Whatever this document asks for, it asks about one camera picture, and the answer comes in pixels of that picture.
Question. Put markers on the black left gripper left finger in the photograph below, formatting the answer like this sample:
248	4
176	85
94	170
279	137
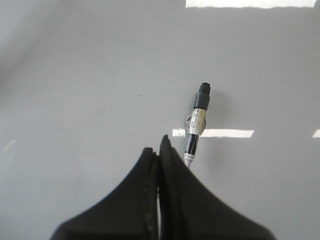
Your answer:
129	212

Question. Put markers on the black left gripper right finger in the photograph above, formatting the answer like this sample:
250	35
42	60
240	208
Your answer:
189	211

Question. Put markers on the black whiteboard marker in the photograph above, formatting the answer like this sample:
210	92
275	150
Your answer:
197	123

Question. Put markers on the white whiteboard with aluminium frame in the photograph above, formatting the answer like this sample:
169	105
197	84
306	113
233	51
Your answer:
85	85

